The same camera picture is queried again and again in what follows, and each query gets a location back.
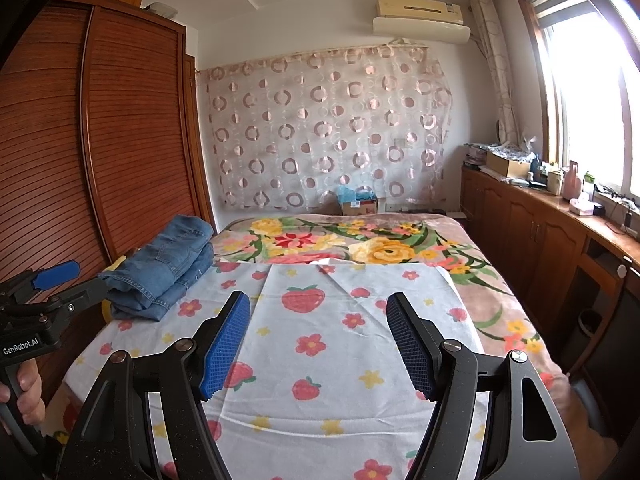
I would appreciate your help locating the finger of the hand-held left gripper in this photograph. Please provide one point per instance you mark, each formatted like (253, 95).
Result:
(55, 275)
(85, 295)

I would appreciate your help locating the green capped bottle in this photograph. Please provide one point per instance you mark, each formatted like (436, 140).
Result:
(588, 185)

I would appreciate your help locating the patterned window curtain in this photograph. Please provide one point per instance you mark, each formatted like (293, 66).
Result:
(495, 65)

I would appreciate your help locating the pink bottle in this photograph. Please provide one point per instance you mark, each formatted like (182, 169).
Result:
(572, 180)

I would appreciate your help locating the pile of packets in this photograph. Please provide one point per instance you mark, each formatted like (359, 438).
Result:
(480, 150)

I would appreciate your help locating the window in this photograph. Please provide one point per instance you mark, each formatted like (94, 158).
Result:
(590, 95)

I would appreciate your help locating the white jar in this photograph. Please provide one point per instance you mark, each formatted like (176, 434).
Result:
(555, 181)

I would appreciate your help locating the pink tissue box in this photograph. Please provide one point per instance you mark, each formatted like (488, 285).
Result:
(581, 207)

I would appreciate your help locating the beige wall air conditioner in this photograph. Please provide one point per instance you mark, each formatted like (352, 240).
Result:
(420, 9)

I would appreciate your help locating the person's left hand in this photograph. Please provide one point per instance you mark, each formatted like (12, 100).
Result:
(30, 397)

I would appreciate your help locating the blue bottle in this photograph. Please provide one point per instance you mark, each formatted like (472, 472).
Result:
(536, 166)

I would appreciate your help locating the wooden slatted wardrobe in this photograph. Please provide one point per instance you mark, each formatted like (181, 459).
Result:
(135, 135)

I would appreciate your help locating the circle patterned wall cloth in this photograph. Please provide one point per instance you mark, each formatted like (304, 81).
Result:
(325, 130)

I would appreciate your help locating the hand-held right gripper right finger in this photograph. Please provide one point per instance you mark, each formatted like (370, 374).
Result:
(412, 345)

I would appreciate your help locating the white round knob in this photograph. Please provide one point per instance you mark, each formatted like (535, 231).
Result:
(622, 270)

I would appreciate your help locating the floral bed blanket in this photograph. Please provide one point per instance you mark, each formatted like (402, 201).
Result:
(390, 245)

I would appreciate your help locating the blue denim pants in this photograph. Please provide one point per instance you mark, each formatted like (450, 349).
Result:
(165, 265)

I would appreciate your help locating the small printed cardboard box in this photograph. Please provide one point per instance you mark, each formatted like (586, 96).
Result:
(361, 208)

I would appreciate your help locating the white bundle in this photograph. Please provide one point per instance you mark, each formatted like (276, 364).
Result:
(161, 8)

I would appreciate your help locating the small black box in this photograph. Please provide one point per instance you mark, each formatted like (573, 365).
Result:
(598, 210)

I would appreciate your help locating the yellow plush toy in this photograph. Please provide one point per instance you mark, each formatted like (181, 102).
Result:
(106, 311)

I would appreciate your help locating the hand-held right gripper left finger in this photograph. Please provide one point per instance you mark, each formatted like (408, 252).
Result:
(225, 345)

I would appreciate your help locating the blue plastic bag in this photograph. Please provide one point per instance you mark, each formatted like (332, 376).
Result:
(352, 194)

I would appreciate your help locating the open cardboard box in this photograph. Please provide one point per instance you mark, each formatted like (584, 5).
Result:
(506, 166)

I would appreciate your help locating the long wooden cabinet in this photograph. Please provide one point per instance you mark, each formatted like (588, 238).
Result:
(525, 245)

